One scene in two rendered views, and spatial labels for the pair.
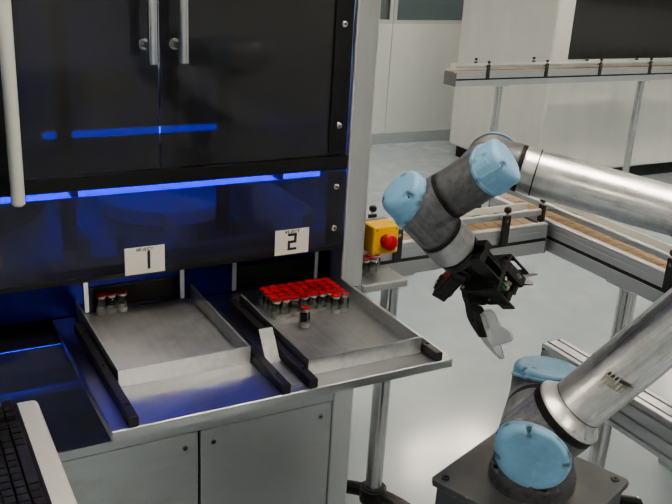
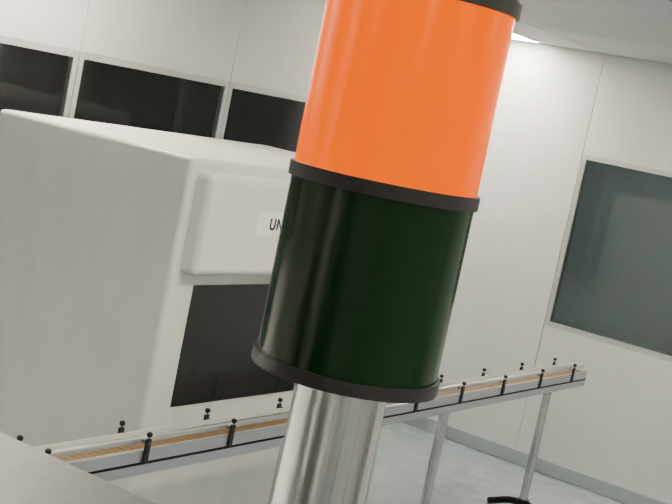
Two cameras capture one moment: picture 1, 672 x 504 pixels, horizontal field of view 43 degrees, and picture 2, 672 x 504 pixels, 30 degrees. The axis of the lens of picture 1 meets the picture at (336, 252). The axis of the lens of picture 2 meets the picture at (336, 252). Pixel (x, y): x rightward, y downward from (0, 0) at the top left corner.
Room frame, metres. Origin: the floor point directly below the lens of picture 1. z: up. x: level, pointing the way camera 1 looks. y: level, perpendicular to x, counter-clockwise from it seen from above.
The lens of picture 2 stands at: (1.68, 0.22, 2.27)
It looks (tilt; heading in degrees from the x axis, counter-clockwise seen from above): 7 degrees down; 332
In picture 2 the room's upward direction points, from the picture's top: 12 degrees clockwise
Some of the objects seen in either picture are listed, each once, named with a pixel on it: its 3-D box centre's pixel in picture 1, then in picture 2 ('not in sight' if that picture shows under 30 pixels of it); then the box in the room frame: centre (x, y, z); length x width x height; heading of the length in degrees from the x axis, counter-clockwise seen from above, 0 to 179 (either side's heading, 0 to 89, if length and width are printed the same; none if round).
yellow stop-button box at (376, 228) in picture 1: (378, 235); not in sight; (1.98, -0.10, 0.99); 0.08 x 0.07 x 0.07; 30
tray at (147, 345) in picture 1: (159, 330); not in sight; (1.59, 0.35, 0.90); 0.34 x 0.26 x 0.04; 30
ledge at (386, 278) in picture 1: (371, 276); not in sight; (2.03, -0.09, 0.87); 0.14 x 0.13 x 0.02; 30
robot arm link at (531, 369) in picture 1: (543, 398); not in sight; (1.29, -0.37, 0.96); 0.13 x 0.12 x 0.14; 163
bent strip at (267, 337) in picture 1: (279, 356); not in sight; (1.48, 0.10, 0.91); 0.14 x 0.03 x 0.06; 30
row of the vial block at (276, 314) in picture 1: (308, 303); not in sight; (1.75, 0.05, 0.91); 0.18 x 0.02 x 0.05; 120
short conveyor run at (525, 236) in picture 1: (438, 233); not in sight; (2.25, -0.28, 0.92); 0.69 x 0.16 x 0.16; 120
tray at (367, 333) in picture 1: (326, 322); not in sight; (1.67, 0.01, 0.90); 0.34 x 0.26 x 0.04; 30
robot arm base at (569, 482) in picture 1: (535, 455); not in sight; (1.30, -0.37, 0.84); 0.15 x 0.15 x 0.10
